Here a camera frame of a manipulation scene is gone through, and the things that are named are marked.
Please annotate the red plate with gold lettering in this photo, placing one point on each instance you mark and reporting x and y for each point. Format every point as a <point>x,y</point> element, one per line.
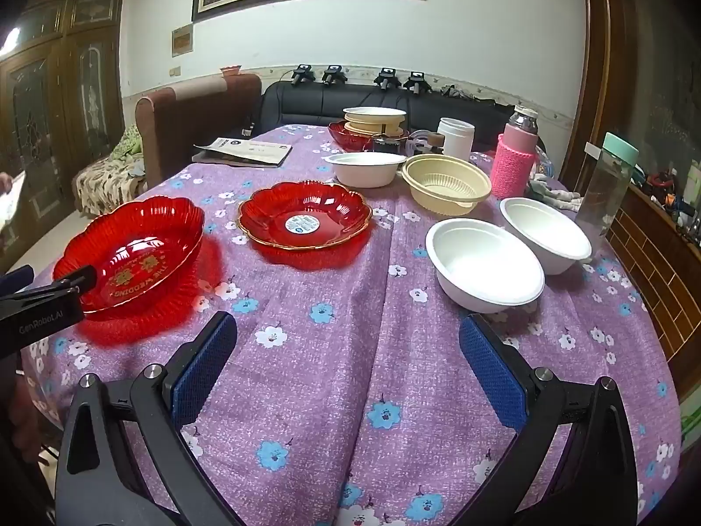
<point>164,230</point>

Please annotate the white and black booklet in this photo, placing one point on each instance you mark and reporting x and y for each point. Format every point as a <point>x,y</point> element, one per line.
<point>246,150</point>

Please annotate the cream bowl with white inside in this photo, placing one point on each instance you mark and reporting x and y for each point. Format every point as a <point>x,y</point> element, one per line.
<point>375,113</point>

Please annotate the clutter on wooden sideboard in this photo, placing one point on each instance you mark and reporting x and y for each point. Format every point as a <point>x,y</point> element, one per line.
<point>671,192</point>

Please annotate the black leather sofa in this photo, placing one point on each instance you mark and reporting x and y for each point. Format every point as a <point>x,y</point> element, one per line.
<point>306,104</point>

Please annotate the leaf patterned blanket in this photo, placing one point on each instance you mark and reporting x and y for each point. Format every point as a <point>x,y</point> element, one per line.
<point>104,181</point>

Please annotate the beige plastic strainer bowl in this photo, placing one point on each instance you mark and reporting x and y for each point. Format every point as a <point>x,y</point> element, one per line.
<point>446,181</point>

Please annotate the white plastic jar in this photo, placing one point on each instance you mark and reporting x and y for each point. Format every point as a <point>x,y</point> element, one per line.
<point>456,137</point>

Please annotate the purple floral tablecloth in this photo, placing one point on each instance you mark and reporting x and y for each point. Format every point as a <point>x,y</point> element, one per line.
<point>350,350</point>

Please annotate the clear tape roll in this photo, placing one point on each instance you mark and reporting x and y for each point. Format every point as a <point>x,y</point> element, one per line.
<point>424,142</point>

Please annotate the small wall plaque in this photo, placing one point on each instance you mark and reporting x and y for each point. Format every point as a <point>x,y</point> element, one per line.
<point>182,40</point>

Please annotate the grey cloth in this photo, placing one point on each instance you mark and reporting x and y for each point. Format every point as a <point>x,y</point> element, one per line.
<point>553,192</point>

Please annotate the far bowl on red plate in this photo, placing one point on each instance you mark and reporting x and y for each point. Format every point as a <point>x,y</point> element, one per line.
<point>345,137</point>

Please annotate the dark wooden cabinet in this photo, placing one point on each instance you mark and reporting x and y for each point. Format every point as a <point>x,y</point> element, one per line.
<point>60,109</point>

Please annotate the dark cloth on sofa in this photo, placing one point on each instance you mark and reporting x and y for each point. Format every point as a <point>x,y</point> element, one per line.
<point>471,101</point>

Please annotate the white foam bowl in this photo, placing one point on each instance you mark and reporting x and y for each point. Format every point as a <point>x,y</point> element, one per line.
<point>364,170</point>
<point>482,263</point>
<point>545,233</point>

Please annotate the clear bottle with mint lid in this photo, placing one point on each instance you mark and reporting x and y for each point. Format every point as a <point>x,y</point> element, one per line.
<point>602,192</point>

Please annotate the wooden door frame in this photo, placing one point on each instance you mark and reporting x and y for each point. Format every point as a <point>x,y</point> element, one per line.
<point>613,66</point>

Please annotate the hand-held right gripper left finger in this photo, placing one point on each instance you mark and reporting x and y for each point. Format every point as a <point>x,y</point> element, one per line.
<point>202,372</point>

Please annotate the brown armchair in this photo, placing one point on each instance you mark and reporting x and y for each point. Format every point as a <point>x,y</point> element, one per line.
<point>186,120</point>

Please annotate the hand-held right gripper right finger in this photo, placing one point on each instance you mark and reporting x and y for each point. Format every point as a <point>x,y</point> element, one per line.
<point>493,378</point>

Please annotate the bottle with pink knit sleeve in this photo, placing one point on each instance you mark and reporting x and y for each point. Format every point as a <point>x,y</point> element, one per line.
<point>513,164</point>

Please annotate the red plate with round sticker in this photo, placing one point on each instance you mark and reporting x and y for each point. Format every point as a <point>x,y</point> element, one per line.
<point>306,213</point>

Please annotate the green cloth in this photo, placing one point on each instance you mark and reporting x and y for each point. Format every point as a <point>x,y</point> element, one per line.
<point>128,142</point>

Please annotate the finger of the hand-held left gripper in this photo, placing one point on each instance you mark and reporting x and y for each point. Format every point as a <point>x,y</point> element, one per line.
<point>68,285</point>

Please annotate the spare gripper on sofa back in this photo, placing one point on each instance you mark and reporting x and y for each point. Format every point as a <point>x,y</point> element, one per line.
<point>386,78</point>
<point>333,75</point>
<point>302,74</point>
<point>416,81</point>

